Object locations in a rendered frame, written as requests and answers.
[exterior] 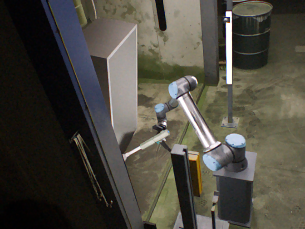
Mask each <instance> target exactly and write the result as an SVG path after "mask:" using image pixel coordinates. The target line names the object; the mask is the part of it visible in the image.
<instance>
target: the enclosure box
mask: <svg viewBox="0 0 305 229"><path fill-rule="evenodd" d="M82 32H83V34H84V38H85V41H86V45H87V48H88V50H89V54H90V57H91V60H92V63H93V66H94V69H95V72H96V76H97V79H98V83H99V85H100V88H101V91H102V94H103V98H104V101H105V103H106V107H107V110H108V114H109V117H110V120H111V122H112V125H113V130H114V132H115V136H116V139H117V141H118V145H119V148H120V152H122V154H124V153H125V151H126V149H127V147H128V146H129V144H130V142H131V140H132V138H133V136H134V134H135V133H136V131H137V129H138V113H137V23H131V22H125V21H119V20H111V19H109V18H103V17H98V18H97V19H96V20H94V21H93V22H92V23H91V24H90V25H89V26H88V27H86V28H85V29H84V30H83V31H82Z"/></svg>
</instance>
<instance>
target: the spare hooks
mask: <svg viewBox="0 0 305 229"><path fill-rule="evenodd" d="M78 131H79V130H77V131H75V132H74V134H73V136H72V137H71V138H69V139H68V141H69V143H71V142H72V140H74V141H75V143H76V145H77V147H78V145H79V143H80V145H79V147H80V146H81V147H80V149H81V152H82V153H83V155H84V158H85V160H86V164H87V166H86V164H85V161H84V159H83V156H82V155H81V153H80V149H79V147H78V150H79V153H80V155H81V158H82V160H83V162H84V166H85V168H86V171H87V173H88V175H89V178H90V181H91V183H92V185H93V189H94V190H95V193H96V195H97V198H98V197H102V196H103V199H104V201H105V203H106V206H107V207H108V205H111V204H112V203H113V202H112V201H111V203H110V204H108V203H107V201H106V199H105V198H104V195H103V193H102V191H101V190H102V188H100V186H99V184H98V183H97V180H96V174H95V175H94V173H93V171H92V169H91V166H90V163H89V161H88V159H87V156H86V154H85V151H84V146H83V143H84V144H85V146H86V147H87V145H86V143H85V142H84V141H83V138H81V136H80V134H79V133H78ZM75 137H77V138H78V139H79V142H78V140H77V138H75ZM70 140H71V141H70ZM82 141H83V143H82ZM87 148H88V147H87ZM88 150H89V152H90V153H91V151H90V149H89V148H88ZM91 155H92V153H91ZM92 156H93V155H92ZM87 167H88V168H89V170H88V169H87ZM93 177H94V178H95V181H96V183H95V181H94V179H93ZM96 186H98V188H99V189H97V188H96ZM99 191H101V195H98V193H97V192H99ZM98 200H99V201H101V199H99V198H98ZM111 207H112V206H110V207H109V208H111Z"/></svg>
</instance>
